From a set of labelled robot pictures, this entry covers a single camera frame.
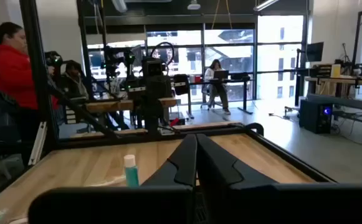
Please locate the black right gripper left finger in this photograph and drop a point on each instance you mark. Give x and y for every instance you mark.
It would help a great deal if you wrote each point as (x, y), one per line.
(106, 205)

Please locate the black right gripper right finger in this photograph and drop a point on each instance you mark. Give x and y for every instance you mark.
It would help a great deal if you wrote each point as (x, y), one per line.
(293, 205)

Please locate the teal mouthwash bottle white cap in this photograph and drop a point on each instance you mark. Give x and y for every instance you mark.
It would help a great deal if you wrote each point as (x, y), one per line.
(131, 174)

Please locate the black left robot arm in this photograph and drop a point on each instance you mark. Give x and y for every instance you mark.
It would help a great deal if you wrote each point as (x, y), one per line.
(152, 93)

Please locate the black computer tower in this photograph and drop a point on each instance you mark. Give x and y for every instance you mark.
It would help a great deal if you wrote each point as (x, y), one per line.
(311, 118)

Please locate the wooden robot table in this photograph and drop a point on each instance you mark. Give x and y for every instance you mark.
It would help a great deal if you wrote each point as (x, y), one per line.
(112, 105)

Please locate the wooden workbench grey legs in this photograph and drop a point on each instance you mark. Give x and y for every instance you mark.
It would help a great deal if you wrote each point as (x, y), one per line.
(339, 102)

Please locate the black standing desk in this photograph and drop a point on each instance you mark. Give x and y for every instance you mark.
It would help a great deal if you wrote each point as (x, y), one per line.
(244, 93)

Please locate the person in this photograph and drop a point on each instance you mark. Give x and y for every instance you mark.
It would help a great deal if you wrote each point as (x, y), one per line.
(73, 81)
(9, 71)
(213, 73)

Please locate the small yellow canister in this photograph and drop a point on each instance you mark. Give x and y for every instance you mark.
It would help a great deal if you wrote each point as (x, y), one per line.
(335, 71)

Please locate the black office chair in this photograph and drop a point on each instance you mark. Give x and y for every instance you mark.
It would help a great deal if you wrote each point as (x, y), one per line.
(181, 84)

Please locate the dark laptop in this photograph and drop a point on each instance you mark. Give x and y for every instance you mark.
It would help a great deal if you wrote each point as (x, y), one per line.
(221, 74)

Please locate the white aluminium rail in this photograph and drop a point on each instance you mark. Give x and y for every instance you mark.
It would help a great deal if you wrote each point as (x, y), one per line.
(39, 143)

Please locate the black monitor on post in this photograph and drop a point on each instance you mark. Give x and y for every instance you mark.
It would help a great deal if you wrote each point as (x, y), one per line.
(314, 51)

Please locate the black aluminium extrusion frame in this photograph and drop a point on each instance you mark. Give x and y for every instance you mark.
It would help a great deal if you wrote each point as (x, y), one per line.
(37, 62)

